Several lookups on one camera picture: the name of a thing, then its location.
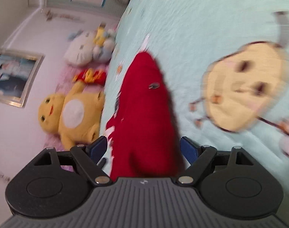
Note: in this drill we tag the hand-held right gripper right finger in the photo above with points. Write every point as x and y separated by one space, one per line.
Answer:
188 150

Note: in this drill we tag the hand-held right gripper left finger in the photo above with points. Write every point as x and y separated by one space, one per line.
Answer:
99 148

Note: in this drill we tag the red white-striped knit sweater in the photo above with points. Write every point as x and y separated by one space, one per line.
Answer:
144 114

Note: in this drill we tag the yellow duck plush toy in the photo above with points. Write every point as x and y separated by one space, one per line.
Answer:
70 116

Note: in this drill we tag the red plush cushion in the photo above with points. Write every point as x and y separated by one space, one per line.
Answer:
91 76

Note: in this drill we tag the mint quilted bee-print bedspread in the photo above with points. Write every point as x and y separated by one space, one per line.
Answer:
206 52

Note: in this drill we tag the white cat plush toy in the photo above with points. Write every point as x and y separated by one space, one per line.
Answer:
87 48

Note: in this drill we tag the framed wedding photo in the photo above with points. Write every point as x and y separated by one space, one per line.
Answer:
13 76

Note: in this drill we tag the hanging wall ornament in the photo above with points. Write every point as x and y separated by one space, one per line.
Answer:
61 16

